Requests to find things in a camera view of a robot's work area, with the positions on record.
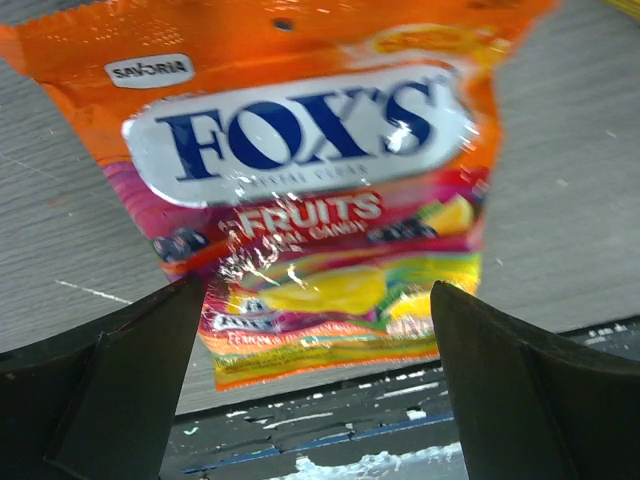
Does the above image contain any orange Fox's candy bag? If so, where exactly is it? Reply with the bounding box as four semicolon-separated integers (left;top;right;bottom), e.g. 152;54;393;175
1;1;551;390

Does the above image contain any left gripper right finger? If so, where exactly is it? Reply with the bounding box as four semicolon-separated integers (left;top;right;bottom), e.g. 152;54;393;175
430;282;639;479

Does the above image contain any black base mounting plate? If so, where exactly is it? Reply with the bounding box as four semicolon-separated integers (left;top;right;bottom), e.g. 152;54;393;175
159;315;640;480

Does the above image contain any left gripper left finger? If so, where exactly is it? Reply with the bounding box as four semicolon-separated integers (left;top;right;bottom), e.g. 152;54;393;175
1;276;205;479

